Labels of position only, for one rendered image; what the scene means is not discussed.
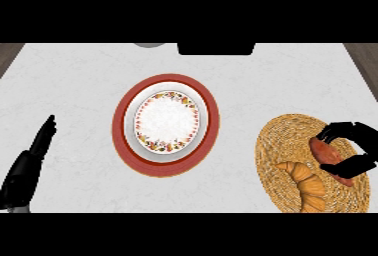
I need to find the white floral rimmed plate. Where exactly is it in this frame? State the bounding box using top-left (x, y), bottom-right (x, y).
top-left (122, 81), bottom-right (209, 164)

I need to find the woven straw placemat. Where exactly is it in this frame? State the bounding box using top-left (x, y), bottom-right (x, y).
top-left (253, 113), bottom-right (371, 214)

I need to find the black appliance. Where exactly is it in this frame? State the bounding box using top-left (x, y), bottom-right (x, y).
top-left (177, 43), bottom-right (256, 56)

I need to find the golden croissant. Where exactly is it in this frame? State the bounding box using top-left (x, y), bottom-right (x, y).
top-left (273, 161), bottom-right (327, 214)

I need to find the reddish-brown sweet potato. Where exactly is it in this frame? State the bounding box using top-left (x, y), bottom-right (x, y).
top-left (306, 137), bottom-right (355, 188)

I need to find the grey round object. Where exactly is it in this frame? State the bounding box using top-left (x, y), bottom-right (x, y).
top-left (132, 43), bottom-right (166, 49)

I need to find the red round placemat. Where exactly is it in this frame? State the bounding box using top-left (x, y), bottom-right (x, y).
top-left (110, 73), bottom-right (221, 178)

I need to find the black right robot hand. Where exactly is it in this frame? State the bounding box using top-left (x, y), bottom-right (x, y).
top-left (314, 121), bottom-right (378, 180)

